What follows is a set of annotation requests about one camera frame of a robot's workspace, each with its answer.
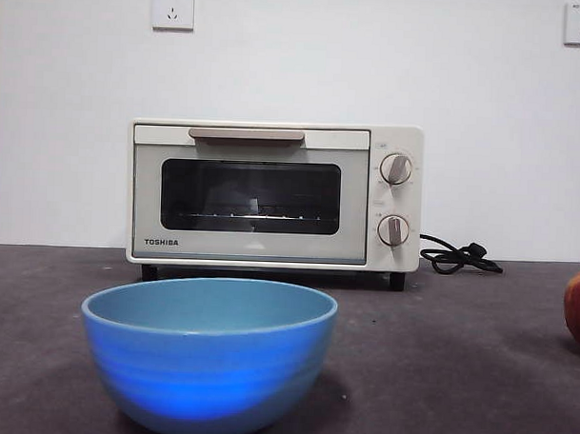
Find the oven door with beige handle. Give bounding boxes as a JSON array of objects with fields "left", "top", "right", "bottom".
[{"left": 129, "top": 121, "right": 372, "bottom": 267}]

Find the blue bowl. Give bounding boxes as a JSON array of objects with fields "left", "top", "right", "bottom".
[{"left": 75, "top": 271, "right": 340, "bottom": 434}]

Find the beige oven knob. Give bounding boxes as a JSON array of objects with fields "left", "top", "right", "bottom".
[
  {"left": 378, "top": 151, "right": 415, "bottom": 186},
  {"left": 376, "top": 212, "right": 412, "bottom": 247}
]

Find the cream toaster oven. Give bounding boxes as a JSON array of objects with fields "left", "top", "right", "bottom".
[{"left": 124, "top": 116, "right": 426, "bottom": 293}]

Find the metal wire oven rack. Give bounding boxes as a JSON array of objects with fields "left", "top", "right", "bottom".
[{"left": 177, "top": 210, "right": 320, "bottom": 225}]

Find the black oven power cable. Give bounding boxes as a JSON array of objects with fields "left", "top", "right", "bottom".
[{"left": 417, "top": 232, "right": 506, "bottom": 277}]

